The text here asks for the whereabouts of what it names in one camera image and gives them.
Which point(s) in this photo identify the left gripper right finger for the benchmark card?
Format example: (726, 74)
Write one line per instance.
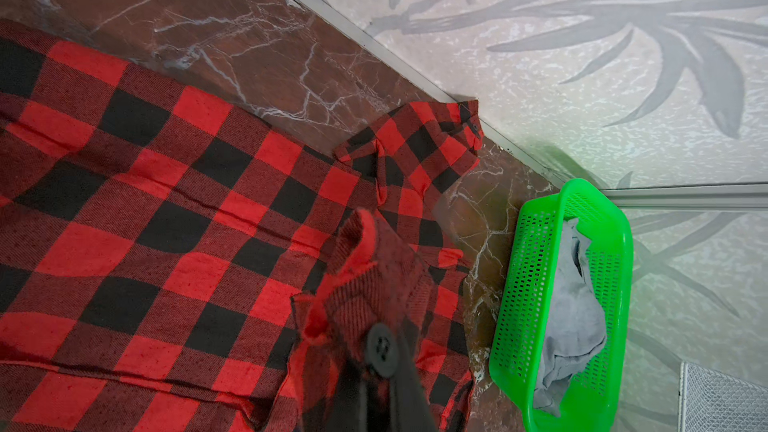
(408, 406)

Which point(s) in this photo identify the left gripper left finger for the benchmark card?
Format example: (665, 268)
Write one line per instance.
(349, 407)

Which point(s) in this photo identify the red black plaid shirt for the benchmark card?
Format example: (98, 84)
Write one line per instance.
(171, 262)

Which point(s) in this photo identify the green plastic basket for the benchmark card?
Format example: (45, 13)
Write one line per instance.
(590, 402)

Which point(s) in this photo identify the grey shirt in basket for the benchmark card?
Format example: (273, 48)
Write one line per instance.
(576, 330)

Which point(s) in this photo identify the white wire mesh basket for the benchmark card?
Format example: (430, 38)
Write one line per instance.
(713, 401)

